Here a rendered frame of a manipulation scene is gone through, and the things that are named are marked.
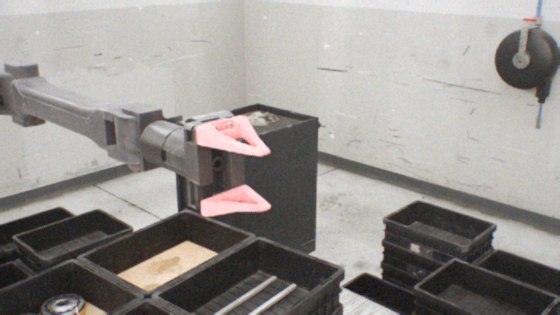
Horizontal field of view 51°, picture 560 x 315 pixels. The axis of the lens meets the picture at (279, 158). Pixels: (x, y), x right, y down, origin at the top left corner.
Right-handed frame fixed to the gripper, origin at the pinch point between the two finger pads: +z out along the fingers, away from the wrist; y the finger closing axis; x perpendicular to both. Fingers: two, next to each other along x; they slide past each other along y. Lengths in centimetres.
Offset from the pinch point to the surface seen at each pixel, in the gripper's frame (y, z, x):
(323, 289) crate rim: 53, -37, -53
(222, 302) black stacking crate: 62, -61, -42
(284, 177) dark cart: 82, -149, -154
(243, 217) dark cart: 94, -148, -125
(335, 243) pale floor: 146, -163, -212
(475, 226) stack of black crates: 90, -62, -185
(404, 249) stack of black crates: 97, -79, -156
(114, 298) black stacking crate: 56, -74, -18
